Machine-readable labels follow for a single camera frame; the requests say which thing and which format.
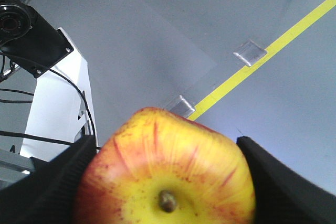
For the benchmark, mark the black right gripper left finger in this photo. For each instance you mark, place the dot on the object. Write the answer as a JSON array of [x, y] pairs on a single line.
[[47, 195]]

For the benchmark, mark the black head camera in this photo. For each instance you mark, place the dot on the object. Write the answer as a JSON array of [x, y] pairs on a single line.
[[29, 40]]

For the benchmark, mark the white robot body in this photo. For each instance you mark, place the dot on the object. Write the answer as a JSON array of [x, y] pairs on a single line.
[[62, 104]]

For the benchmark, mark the silver floor bracket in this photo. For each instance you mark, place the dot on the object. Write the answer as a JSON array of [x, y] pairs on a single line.
[[180, 106], [249, 53]]

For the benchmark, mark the red yellow apple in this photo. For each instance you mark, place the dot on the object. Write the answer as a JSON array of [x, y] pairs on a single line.
[[162, 168]]

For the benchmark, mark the yellow floor tape line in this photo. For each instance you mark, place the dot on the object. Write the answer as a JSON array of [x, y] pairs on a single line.
[[242, 74]]

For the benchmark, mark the silver floor bracket far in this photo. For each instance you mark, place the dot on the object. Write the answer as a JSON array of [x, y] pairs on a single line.
[[249, 53]]

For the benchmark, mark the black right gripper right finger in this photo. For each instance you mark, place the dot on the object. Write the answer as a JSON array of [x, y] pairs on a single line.
[[282, 195]]

